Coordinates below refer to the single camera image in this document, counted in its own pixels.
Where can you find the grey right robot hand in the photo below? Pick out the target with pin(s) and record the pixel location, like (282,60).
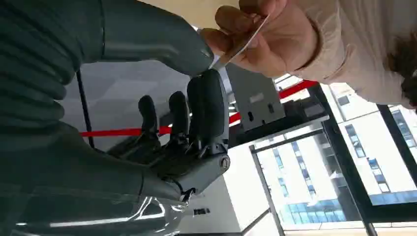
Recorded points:
(97,182)

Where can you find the person's left hand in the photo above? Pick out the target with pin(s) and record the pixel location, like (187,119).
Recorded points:
(280,42)

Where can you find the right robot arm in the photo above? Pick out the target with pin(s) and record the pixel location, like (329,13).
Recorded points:
(32,65)

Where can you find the red barrier belt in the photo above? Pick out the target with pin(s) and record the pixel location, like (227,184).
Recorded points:
(114,132)

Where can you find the grey kiosk stand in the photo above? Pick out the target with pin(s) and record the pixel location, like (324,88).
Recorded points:
(257,110)

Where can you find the dark low ledge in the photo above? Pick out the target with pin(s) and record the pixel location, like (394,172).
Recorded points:
(306,114)

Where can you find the person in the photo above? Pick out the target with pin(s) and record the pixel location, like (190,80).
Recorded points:
(358,49)

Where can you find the black window frame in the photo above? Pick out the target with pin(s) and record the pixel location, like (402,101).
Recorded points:
(347,169)

